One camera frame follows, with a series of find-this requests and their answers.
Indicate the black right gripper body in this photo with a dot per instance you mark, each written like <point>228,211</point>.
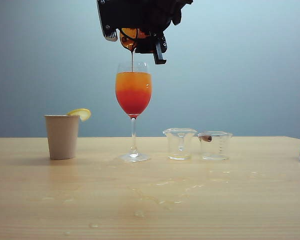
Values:
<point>140,13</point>

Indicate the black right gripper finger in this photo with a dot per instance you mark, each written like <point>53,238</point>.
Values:
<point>156,47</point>

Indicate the amber measuring cup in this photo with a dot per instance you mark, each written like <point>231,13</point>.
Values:
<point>128,40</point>

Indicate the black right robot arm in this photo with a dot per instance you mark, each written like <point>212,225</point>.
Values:
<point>181,11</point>

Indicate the plain clear measuring cup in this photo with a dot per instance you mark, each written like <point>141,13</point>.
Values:
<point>179,147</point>

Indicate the clear measuring cup brown tag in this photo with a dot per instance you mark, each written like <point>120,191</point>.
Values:
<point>216,147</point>

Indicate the beige paper cup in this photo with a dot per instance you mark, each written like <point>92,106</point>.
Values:
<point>62,137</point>

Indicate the stemmed wine glass with juice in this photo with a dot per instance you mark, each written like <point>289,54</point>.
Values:
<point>133,92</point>

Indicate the yellow lemon slice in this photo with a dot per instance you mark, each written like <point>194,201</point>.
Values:
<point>82,113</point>

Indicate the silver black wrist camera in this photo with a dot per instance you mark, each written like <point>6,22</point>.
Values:
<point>107,27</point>

